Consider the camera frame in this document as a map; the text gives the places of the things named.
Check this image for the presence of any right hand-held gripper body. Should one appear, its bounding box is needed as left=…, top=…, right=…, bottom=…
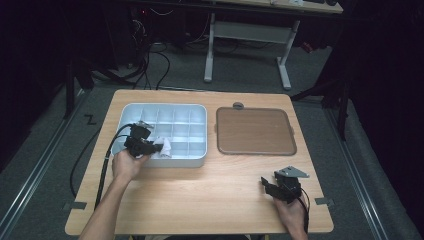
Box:
left=273, top=165, right=310, bottom=204

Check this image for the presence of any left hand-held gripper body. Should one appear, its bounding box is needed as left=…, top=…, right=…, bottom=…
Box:
left=123, top=120, right=158, bottom=158

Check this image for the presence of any white sock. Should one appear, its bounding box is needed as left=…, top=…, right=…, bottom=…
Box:
left=153, top=135, right=173, bottom=159

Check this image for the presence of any white compartment storage box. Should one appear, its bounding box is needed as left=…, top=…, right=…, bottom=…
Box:
left=111, top=102, right=208, bottom=169

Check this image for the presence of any person's left hand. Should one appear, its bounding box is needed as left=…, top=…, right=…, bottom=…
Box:
left=111, top=149, right=149, bottom=183

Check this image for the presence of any person's right hand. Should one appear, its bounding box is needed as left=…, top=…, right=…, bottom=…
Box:
left=273, top=198, right=308, bottom=233

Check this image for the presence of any brown box lid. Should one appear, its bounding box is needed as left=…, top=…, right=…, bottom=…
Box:
left=215, top=106, right=298, bottom=157

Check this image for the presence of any black metal stand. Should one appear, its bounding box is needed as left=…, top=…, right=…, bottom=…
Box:
left=63, top=59, right=96, bottom=119
left=289, top=76, right=351, bottom=141

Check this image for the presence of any white-legged desk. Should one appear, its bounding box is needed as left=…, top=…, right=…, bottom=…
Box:
left=126, top=0, right=344, bottom=91

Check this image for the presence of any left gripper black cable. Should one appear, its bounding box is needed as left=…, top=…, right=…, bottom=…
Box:
left=93, top=123, right=135, bottom=211

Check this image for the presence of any metal floor rail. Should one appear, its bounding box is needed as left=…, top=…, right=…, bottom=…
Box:
left=0, top=89, right=88, bottom=234
left=324, top=108, right=389, bottom=240

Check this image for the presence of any thin black floor cable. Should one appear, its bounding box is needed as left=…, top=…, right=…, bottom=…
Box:
left=69, top=126, right=103, bottom=198

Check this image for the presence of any bundle of black cables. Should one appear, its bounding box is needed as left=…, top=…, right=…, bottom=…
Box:
left=131, top=16, right=173, bottom=91

